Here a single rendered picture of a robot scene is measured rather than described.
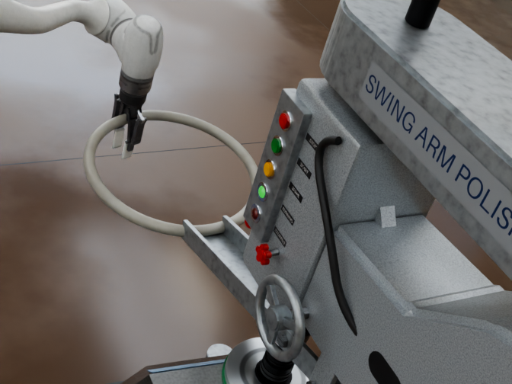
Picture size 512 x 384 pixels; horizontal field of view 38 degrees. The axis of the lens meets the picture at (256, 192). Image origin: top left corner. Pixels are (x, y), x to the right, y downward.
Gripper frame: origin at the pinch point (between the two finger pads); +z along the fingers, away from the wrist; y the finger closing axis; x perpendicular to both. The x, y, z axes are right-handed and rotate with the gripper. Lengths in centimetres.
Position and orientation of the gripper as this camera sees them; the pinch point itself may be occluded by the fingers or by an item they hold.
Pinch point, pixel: (123, 143)
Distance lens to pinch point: 220.9
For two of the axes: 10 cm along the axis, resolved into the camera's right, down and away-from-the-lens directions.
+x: 7.4, -2.7, 6.2
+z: -2.7, 7.2, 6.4
